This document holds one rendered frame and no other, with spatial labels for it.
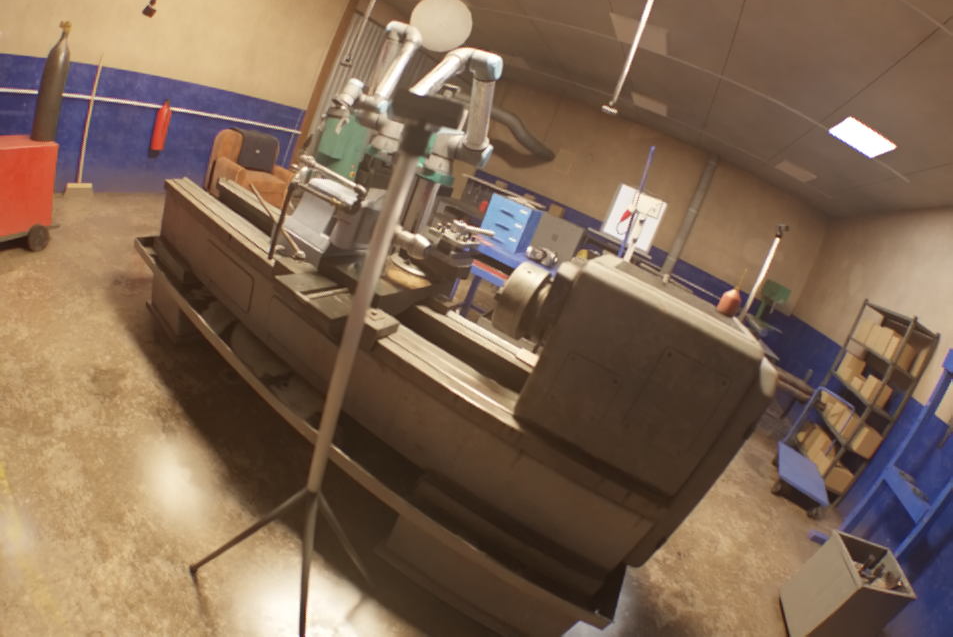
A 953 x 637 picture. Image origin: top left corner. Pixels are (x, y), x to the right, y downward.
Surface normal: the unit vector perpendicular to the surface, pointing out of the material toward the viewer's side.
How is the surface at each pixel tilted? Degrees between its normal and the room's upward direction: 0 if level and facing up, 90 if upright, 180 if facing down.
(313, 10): 90
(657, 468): 90
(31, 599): 0
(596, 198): 90
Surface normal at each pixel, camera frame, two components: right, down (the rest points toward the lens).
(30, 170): 0.93, 0.37
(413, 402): -0.42, 0.10
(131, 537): 0.36, -0.90
